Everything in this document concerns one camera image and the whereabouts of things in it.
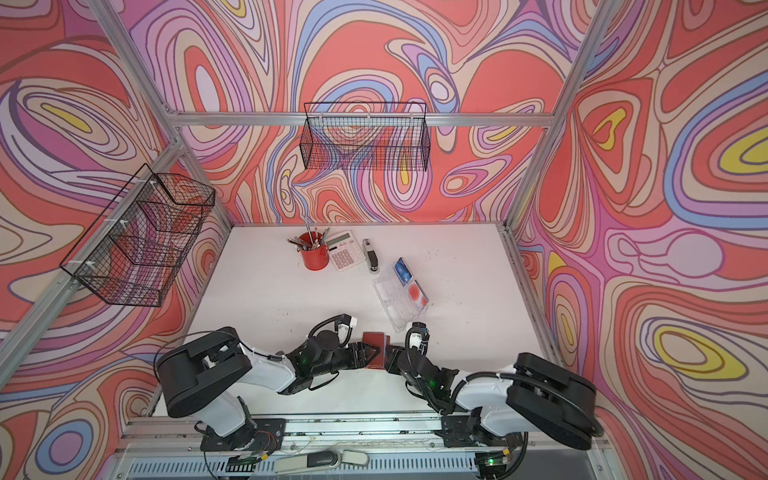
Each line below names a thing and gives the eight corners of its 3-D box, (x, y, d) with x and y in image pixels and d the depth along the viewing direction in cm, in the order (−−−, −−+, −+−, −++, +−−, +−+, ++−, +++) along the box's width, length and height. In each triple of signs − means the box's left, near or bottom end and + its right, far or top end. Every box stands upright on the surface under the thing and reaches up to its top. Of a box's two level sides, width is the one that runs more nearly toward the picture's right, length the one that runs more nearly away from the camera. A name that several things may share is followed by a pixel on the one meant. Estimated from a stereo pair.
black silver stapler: (371, 275, 105) (370, 269, 102) (362, 244, 115) (361, 238, 112) (380, 273, 106) (380, 267, 103) (370, 243, 115) (370, 236, 112)
